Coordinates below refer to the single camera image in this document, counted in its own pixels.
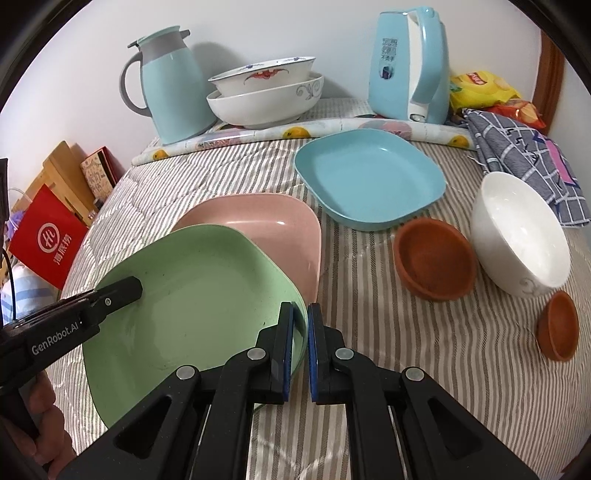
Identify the red paper bag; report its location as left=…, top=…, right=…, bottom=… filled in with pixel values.
left=8, top=185, right=89, bottom=291

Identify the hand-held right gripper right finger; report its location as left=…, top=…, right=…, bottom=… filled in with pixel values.
left=307, top=302, right=541, bottom=480

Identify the green square plate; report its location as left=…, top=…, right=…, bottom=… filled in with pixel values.
left=82, top=224, right=308, bottom=428

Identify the light blue electric kettle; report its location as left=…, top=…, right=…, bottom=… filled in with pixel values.
left=368, top=6, right=451, bottom=125

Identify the pink square plate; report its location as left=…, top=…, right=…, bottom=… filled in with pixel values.
left=172, top=194, right=322, bottom=303

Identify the large brown bowl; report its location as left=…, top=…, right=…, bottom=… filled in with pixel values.
left=394, top=218, right=477, bottom=302

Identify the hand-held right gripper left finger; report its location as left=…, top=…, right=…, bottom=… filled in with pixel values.
left=60, top=302, right=296, bottom=480

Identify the grey checked cloth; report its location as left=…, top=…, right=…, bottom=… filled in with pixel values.
left=455, top=108, right=591, bottom=227

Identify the person's left hand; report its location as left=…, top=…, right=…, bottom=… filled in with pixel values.
left=0, top=370, right=77, bottom=472

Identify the wide white bowl grey pattern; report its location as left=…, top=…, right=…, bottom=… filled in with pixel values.
left=206, top=72, right=325, bottom=130

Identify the white ceramic bowl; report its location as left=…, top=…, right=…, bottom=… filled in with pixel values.
left=471, top=172, right=572, bottom=296

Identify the red chip bag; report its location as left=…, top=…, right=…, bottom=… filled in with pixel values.
left=485, top=99, right=546, bottom=130

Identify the yellow chip bag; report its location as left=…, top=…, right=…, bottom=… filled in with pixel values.
left=450, top=71, right=522, bottom=112

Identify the brown wooden door frame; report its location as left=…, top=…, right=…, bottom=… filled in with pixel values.
left=531, top=34, right=566, bottom=139

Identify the brown patterned box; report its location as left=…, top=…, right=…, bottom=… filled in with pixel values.
left=80, top=146, right=124, bottom=201

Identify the blue square plate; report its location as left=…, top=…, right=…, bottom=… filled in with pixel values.
left=294, top=128, right=447, bottom=232

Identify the white bowl with red print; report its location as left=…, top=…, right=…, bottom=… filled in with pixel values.
left=208, top=56, right=317, bottom=97

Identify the teal thermos jug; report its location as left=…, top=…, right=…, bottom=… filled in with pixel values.
left=121, top=27, right=218, bottom=145

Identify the small brown bowl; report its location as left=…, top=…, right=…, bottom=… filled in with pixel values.
left=536, top=291, right=580, bottom=361

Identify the rolled fruit print mat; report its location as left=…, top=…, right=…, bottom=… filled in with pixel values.
left=131, top=116, right=472, bottom=167

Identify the black cable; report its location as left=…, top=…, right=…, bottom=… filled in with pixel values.
left=0, top=222, right=19, bottom=324

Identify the wooden folding rack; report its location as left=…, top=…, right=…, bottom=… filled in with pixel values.
left=23, top=141, right=100, bottom=227

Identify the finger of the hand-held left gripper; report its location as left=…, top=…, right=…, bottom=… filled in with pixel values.
left=88, top=276, right=143, bottom=319

